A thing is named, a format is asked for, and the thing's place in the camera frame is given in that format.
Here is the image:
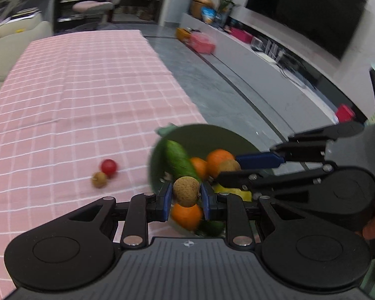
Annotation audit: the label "pink checked tablecloth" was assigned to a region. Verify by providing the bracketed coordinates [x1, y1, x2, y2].
[0, 29, 209, 300]

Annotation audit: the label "white router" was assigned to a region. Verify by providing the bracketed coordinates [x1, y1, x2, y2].
[264, 37, 285, 63]

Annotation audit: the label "black television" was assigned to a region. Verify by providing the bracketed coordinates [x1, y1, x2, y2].
[245, 0, 370, 63]

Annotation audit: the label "black cables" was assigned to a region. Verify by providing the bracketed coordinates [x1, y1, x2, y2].
[278, 59, 320, 90]

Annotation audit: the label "green potted plant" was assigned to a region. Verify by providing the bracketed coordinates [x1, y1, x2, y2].
[214, 0, 248, 27]

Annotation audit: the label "black shelf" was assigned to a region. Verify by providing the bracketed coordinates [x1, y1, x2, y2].
[54, 0, 95, 34]

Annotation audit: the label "sliding glass door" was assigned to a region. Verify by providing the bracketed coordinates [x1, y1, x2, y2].
[52, 0, 176, 34]

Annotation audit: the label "small red plum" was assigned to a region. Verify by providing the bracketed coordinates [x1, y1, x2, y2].
[100, 159, 118, 176]

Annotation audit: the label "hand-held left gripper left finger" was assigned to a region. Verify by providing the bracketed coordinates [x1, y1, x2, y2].
[67, 181, 173, 250]

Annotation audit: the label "green plastic colander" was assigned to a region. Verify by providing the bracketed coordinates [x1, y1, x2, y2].
[147, 124, 264, 238]

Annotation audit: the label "green cucumber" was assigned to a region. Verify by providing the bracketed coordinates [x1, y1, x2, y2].
[165, 140, 202, 184]

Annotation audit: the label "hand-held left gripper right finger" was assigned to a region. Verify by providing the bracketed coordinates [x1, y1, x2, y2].
[200, 181, 301, 250]

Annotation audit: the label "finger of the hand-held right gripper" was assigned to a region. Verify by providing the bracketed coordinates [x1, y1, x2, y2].
[216, 162, 339, 203]
[235, 121, 365, 170]

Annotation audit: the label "small brown kiwi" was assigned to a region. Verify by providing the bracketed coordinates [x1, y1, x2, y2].
[173, 176, 201, 208]
[92, 172, 109, 189]
[218, 159, 241, 176]

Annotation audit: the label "white marble cabinet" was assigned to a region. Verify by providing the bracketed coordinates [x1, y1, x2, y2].
[179, 12, 373, 132]

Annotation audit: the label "blue snack bag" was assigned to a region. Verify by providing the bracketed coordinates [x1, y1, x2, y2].
[201, 6, 218, 24]

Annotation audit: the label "orange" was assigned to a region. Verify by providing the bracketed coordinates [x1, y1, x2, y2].
[205, 149, 236, 179]
[170, 203, 205, 232]
[190, 157, 209, 181]

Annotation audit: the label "beige sofa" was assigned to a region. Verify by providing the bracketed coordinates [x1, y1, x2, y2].
[0, 12, 52, 111]

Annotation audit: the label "pink storage box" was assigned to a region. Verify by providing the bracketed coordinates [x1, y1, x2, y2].
[190, 33, 216, 55]

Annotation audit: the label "red box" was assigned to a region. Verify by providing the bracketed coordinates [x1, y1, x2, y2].
[334, 104, 356, 123]

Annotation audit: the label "orange box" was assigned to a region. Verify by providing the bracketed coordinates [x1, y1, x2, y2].
[175, 27, 193, 42]

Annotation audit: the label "pink bin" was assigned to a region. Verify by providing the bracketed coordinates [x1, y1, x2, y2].
[229, 26, 254, 43]

